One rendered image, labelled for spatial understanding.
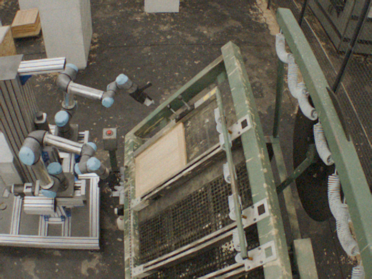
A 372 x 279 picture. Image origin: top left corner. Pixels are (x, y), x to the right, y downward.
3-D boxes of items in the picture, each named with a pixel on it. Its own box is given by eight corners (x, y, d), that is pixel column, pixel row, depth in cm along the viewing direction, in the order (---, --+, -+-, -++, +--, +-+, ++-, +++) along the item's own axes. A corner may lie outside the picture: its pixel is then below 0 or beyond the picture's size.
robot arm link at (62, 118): (55, 130, 298) (51, 119, 287) (61, 118, 306) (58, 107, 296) (67, 133, 297) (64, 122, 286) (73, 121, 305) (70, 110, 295)
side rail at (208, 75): (142, 133, 340) (132, 128, 334) (234, 58, 280) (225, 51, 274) (142, 139, 336) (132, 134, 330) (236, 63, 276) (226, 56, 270)
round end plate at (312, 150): (279, 141, 264) (309, 55, 202) (286, 141, 265) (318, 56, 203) (302, 244, 214) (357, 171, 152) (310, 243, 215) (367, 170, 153)
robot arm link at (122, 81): (115, 75, 268) (124, 71, 264) (126, 83, 275) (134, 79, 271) (113, 83, 264) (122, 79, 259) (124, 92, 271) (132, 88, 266)
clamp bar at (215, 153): (137, 202, 292) (112, 192, 278) (258, 121, 227) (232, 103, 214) (138, 213, 285) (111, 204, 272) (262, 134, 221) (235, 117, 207)
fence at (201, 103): (137, 154, 321) (133, 152, 319) (220, 89, 269) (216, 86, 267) (137, 159, 318) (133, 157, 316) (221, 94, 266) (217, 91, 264)
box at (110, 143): (105, 140, 344) (103, 128, 330) (118, 140, 345) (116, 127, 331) (104, 151, 336) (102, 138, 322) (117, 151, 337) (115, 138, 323)
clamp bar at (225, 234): (139, 268, 257) (111, 261, 243) (277, 202, 192) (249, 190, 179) (140, 280, 251) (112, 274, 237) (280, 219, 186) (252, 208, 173)
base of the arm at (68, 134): (56, 141, 303) (54, 134, 296) (58, 127, 313) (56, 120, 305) (73, 140, 305) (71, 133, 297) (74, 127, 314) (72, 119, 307)
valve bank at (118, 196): (112, 175, 343) (109, 159, 324) (127, 174, 344) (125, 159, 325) (110, 223, 312) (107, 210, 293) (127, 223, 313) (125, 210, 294)
